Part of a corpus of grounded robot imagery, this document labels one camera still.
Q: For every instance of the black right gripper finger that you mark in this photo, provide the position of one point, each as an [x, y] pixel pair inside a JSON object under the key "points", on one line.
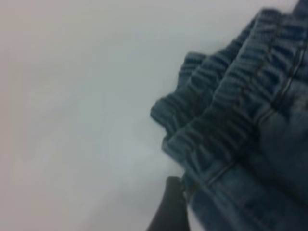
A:
{"points": [[170, 207]]}

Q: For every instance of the blue denim shorts with print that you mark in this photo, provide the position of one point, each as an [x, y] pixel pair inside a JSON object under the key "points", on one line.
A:
{"points": [[240, 120]]}

